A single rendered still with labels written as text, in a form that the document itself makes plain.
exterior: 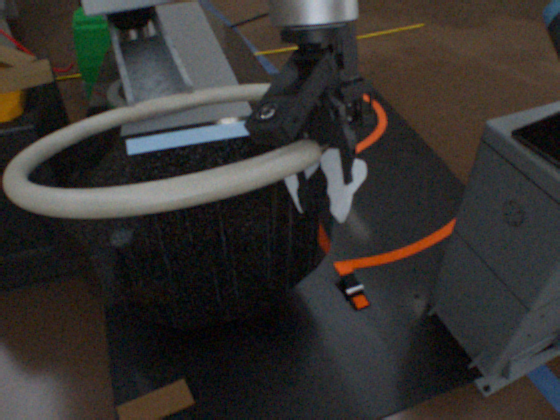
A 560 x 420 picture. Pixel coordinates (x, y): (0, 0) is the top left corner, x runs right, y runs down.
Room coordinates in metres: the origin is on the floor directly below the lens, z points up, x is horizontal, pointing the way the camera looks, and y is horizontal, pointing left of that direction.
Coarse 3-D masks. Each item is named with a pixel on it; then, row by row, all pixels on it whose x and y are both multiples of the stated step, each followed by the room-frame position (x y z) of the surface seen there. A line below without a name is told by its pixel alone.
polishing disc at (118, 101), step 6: (114, 84) 1.19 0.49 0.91; (120, 84) 1.19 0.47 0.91; (108, 90) 1.16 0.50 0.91; (114, 90) 1.15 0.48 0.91; (120, 90) 1.15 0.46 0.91; (108, 96) 1.12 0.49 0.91; (114, 96) 1.12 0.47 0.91; (120, 96) 1.12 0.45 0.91; (114, 102) 1.09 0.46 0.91; (120, 102) 1.09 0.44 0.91; (126, 102) 1.08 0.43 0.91
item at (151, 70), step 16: (112, 32) 1.02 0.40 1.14; (160, 32) 1.03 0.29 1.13; (128, 48) 1.02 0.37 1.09; (144, 48) 1.02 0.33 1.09; (160, 48) 1.02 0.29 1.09; (128, 64) 0.94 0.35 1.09; (144, 64) 0.94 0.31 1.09; (160, 64) 0.94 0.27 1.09; (176, 64) 0.85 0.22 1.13; (128, 80) 0.80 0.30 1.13; (144, 80) 0.87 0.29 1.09; (160, 80) 0.87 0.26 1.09; (176, 80) 0.87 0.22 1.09; (128, 96) 0.74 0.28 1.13; (144, 96) 0.81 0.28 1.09; (160, 96) 0.80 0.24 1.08
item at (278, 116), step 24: (312, 48) 0.45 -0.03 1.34; (288, 72) 0.43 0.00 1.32; (312, 72) 0.41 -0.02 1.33; (264, 96) 0.40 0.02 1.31; (288, 96) 0.39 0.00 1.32; (312, 96) 0.40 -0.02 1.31; (264, 120) 0.36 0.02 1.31; (288, 120) 0.36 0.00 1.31; (264, 144) 0.36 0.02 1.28; (288, 144) 0.35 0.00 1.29
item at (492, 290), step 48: (480, 144) 1.09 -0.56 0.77; (480, 192) 1.04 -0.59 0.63; (528, 192) 0.91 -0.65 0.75; (480, 240) 0.99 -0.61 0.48; (528, 240) 0.85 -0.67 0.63; (432, 288) 1.10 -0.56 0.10; (480, 288) 0.92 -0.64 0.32; (528, 288) 0.78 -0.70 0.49; (480, 336) 0.84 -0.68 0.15; (528, 336) 0.79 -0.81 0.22; (480, 384) 0.72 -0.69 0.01
